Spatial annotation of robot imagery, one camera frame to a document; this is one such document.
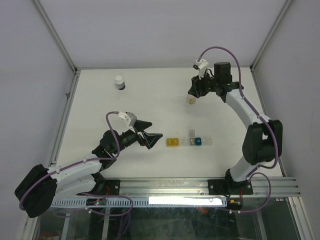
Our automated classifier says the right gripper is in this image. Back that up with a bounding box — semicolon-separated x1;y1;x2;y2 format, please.
188;69;219;98

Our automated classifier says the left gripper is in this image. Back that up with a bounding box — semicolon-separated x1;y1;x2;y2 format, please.
112;119;162;155

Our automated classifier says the clear bottle gold cap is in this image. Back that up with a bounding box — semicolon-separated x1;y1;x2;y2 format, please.
186;94;197;105

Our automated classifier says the weekly pill organizer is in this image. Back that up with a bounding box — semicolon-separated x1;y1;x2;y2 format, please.
165;129;213;148

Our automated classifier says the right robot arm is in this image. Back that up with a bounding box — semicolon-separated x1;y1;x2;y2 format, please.
188;59;283;194

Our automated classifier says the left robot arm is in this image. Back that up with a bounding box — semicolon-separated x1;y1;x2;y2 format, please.
14;120;163;218

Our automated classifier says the white cap pill bottle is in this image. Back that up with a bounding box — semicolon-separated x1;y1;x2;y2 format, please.
115;75;126;91

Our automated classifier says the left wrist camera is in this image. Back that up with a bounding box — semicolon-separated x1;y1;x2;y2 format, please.
117;112;137;130

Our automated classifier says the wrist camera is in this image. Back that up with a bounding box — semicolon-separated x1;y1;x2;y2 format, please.
192;59;209;79
117;112;137;130

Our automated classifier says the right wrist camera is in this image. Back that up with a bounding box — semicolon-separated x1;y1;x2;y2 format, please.
192;59;209;79

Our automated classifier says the aluminium mounting rail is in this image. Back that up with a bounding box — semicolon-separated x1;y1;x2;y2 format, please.
32;177;300;198

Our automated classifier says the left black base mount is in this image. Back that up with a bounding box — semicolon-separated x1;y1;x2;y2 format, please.
78;179;121;196

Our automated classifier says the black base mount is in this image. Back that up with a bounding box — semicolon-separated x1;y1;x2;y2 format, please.
207;179;253;196
78;179;121;196

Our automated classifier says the slotted cable duct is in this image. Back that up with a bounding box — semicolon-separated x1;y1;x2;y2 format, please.
51;196;227;209

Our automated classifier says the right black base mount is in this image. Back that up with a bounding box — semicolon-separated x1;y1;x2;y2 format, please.
207;179;253;196

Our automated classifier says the right aluminium frame post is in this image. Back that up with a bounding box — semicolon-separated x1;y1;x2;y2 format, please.
250;0;295;71

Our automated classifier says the aluminium frame post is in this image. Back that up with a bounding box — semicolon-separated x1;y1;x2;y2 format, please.
31;0;77;73
250;0;295;71

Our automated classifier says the left aluminium frame post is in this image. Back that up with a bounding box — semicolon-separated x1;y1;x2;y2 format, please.
31;0;77;73

